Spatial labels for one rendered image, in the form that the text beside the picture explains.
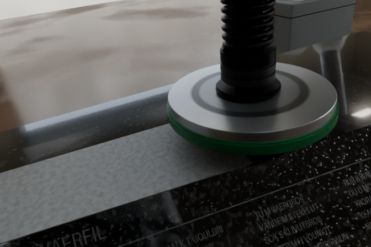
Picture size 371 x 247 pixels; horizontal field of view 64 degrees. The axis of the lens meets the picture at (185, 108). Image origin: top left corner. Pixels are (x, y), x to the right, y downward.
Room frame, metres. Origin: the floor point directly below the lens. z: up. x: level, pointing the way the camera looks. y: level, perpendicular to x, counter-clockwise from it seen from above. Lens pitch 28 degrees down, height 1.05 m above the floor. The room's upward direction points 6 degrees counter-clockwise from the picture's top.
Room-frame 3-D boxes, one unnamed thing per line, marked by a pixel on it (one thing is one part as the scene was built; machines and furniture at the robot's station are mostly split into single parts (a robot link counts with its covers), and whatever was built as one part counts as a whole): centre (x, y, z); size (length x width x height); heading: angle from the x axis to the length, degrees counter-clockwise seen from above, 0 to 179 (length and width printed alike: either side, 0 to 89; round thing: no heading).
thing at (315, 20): (1.56, -0.61, 0.40); 0.50 x 0.50 x 0.80; 22
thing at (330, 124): (0.35, -0.08, 0.87); 0.22 x 0.22 x 0.04
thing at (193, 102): (0.35, -0.08, 0.87); 0.21 x 0.21 x 0.01
